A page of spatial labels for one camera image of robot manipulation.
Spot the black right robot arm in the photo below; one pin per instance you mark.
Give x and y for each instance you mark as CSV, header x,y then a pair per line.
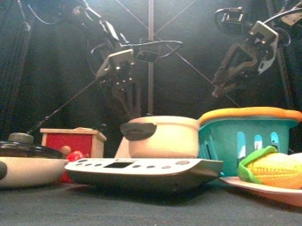
x,y
290,13

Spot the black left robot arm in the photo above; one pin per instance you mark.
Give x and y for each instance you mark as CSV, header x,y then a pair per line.
x,y
97,23

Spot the red wooden box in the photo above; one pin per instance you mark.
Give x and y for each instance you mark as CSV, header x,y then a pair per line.
x,y
78,141

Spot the teal basket orange rim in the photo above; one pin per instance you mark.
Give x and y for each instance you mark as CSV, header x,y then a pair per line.
x,y
220,141

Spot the red toy vegetable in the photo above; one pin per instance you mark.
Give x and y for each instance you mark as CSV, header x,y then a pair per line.
x,y
75,155

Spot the white toy appliance base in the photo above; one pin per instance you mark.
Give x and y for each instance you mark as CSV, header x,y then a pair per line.
x,y
149,173

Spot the glass lid grey knob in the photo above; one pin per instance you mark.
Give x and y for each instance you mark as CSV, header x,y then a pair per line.
x,y
23,148

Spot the yellow toy corn green husk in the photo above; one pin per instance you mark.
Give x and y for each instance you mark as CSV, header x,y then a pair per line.
x,y
276,170

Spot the cream toy pan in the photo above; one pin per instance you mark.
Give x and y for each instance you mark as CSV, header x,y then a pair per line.
x,y
30,172

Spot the pink plate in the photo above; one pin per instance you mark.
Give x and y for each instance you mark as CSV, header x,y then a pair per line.
x,y
268,192

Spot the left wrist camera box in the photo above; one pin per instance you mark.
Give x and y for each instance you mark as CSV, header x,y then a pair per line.
x,y
147,56

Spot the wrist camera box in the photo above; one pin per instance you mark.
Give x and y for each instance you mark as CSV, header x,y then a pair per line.
x,y
232,22
147,56

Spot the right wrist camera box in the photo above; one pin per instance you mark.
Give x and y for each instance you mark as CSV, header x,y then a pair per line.
x,y
232,22

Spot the vertical metal frame pole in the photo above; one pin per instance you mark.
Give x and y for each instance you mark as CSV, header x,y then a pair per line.
x,y
150,26

